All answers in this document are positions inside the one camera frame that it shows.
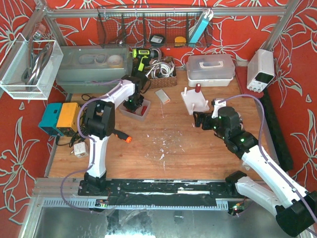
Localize white bench power supply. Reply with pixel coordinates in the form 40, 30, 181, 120
247, 49, 274, 92

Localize orange handled screwdriver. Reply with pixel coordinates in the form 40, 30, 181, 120
113, 130, 132, 143

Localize wicker basket with cables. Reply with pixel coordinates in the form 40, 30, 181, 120
144, 57, 177, 89

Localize red plastic tool case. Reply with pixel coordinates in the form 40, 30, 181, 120
235, 66, 264, 99

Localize large red spring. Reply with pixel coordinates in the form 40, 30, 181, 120
195, 83, 201, 93

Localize grey plastic toolbox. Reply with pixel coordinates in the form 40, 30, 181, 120
56, 46, 133, 94

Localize black wire wall basket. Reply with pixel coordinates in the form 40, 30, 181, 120
97, 4, 212, 48

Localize green cordless drill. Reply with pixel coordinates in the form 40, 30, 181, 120
132, 48, 161, 76

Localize white peg base plate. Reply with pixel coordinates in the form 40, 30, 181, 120
181, 87, 210, 115

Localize white power adapter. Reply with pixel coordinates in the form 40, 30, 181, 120
71, 142, 89, 158

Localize white plastic storage box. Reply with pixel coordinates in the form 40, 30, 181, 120
186, 54, 235, 87

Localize clear bin of springs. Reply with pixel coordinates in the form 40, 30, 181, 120
118, 100, 151, 121

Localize teal and yellow box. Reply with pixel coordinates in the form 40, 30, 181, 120
38, 102, 81, 137

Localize black tangled power cables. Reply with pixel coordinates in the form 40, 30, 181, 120
55, 94, 100, 147

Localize clear acrylic wall box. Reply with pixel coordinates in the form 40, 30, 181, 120
0, 34, 63, 100

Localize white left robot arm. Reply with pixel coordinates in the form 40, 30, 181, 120
78, 73, 149, 196

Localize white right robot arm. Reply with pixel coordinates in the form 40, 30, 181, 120
193, 107, 317, 237

